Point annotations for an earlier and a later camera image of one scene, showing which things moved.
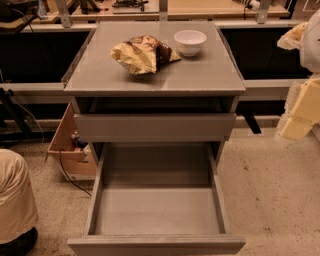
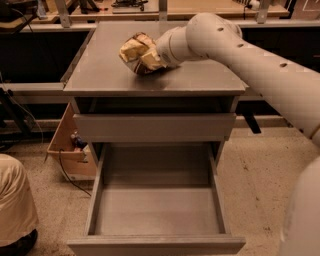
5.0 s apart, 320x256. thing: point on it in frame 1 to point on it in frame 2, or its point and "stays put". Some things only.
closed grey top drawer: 155,127 stays put
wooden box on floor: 75,159 stays put
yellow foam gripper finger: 292,39 to 136,47
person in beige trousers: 18,216 stays put
